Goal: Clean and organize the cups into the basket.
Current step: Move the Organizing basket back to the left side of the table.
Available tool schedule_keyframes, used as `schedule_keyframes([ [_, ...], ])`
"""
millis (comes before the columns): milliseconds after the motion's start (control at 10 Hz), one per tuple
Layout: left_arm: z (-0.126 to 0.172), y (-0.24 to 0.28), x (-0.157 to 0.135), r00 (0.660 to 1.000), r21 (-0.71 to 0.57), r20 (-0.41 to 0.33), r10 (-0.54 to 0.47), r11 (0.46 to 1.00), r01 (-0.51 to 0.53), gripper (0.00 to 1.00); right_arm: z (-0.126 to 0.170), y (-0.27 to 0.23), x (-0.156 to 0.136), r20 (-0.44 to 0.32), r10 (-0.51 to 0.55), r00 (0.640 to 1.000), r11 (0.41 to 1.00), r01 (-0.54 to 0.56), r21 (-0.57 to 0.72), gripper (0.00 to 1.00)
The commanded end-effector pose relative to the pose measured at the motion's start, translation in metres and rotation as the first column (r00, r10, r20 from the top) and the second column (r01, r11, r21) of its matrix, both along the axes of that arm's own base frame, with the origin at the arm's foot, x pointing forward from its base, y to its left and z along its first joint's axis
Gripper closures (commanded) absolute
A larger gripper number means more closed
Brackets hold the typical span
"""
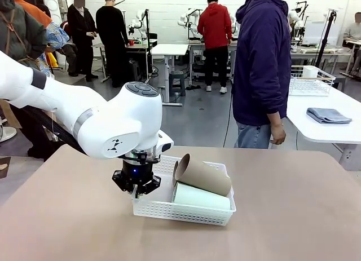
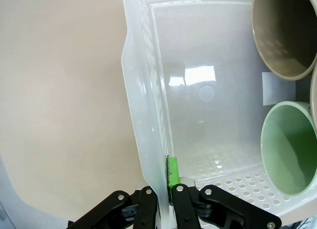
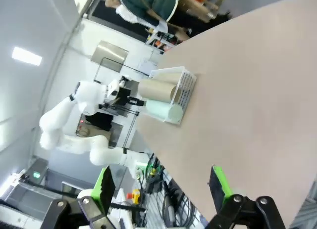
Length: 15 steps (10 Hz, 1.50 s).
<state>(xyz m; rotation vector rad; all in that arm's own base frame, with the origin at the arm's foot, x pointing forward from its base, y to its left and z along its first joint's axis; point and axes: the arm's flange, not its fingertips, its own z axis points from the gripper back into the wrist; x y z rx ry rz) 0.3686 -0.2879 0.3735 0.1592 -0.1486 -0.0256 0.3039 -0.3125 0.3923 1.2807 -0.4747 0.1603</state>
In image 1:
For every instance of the person in light grey top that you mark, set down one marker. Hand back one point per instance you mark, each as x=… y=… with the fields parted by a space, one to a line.
x=354 y=30

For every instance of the blue jeans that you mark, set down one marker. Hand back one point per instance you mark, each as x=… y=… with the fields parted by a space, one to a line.
x=251 y=137

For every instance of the black tripod stand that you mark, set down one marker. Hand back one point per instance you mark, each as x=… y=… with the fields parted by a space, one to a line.
x=324 y=41

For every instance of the person in navy hoodie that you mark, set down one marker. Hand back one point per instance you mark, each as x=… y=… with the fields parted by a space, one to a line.
x=259 y=61

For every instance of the person in red hooded jacket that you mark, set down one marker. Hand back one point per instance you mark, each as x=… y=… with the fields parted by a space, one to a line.
x=214 y=27

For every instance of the person in black sweater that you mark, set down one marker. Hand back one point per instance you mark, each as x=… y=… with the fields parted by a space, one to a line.
x=112 y=32

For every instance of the white round stand base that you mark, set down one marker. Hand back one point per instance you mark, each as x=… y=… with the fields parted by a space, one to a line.
x=7 y=132

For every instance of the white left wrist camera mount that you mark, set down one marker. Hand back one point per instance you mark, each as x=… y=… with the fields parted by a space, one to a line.
x=165 y=144

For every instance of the white perforated plastic basket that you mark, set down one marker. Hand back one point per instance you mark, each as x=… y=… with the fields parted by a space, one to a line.
x=169 y=213

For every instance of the white tower appliance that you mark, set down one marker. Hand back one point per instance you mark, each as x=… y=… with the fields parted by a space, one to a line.
x=52 y=4

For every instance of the blue cleaning cloth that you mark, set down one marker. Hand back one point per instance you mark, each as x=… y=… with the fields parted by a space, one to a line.
x=328 y=115

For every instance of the white box container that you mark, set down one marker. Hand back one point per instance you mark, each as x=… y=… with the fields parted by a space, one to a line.
x=310 y=72

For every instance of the mannequin in orange jacket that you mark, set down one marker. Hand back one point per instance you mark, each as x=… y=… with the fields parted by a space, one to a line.
x=34 y=10

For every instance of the grey plastic step stool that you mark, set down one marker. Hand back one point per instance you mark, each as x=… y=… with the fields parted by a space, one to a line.
x=177 y=80

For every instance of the person in black coat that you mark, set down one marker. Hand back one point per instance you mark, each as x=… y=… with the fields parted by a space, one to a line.
x=81 y=32

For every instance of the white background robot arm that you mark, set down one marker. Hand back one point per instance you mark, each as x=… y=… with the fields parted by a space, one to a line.
x=139 y=21
x=189 y=20
x=294 y=21

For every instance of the small red cup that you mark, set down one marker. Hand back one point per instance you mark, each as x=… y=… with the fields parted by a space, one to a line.
x=132 y=43

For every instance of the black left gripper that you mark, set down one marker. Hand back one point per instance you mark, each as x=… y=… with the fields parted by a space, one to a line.
x=136 y=170

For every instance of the white height-adjustable desk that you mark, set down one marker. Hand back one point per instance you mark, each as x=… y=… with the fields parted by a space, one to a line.
x=169 y=49

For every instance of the person's right hand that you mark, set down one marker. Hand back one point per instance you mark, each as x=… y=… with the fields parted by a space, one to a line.
x=278 y=135

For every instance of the small dark stool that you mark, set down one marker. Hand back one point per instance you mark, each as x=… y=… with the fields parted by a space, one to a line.
x=135 y=70

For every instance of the white side table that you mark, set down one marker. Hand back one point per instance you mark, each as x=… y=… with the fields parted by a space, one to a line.
x=324 y=131

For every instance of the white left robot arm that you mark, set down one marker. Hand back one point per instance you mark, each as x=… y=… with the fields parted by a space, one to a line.
x=112 y=117

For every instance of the light green paper cup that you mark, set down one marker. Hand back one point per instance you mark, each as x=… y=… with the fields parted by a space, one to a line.
x=203 y=200

